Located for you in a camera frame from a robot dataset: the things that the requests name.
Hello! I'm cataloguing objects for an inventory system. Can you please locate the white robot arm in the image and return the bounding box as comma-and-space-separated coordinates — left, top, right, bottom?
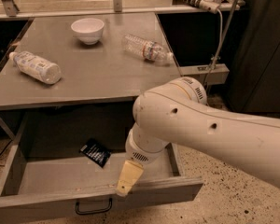
117, 77, 280, 196

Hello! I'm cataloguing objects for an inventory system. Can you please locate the metal shelf rail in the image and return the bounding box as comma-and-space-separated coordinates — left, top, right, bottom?
0, 0, 246, 20

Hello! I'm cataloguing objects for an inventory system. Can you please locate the white labelled plastic bottle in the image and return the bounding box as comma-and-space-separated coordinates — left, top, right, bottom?
9, 51, 62, 85

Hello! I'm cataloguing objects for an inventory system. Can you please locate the dark blue rxbar wrapper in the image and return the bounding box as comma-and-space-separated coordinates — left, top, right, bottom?
79, 139, 111, 168

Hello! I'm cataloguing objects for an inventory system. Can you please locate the clear plastic water bottle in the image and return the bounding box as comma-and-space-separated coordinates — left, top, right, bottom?
121, 34, 174, 65

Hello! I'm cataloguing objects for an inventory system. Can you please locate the black drawer handle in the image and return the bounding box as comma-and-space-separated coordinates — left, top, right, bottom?
75, 198, 113, 216

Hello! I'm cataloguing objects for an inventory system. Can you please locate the grey counter cabinet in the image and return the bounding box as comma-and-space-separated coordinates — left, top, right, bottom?
0, 11, 189, 142

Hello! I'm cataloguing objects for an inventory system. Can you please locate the grey open drawer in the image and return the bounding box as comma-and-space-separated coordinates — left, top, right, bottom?
0, 102, 203, 224

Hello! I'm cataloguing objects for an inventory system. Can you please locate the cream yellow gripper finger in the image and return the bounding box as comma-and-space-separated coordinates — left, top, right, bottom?
116, 160, 144, 197

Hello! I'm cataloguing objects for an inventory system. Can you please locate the white power strip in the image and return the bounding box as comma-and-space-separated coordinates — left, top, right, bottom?
172, 0, 221, 14

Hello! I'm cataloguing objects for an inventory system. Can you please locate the white ceramic bowl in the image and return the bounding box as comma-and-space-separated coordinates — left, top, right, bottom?
71, 18, 105, 45

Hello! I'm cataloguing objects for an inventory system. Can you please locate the white power cable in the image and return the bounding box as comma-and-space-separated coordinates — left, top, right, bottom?
202, 7, 224, 89

